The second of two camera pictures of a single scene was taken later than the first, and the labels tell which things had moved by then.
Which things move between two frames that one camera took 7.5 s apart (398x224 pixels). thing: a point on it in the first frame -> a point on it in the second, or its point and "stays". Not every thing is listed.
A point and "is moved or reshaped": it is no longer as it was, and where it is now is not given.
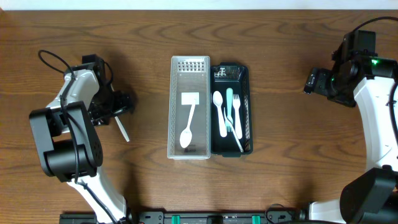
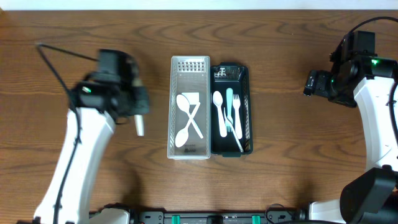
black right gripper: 315,81 stays
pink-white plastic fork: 236,103 stays
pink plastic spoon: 217,99 stays
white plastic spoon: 186,135 is moved or reshaped
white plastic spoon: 122,129 -> 183,104
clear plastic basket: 189,74 stays
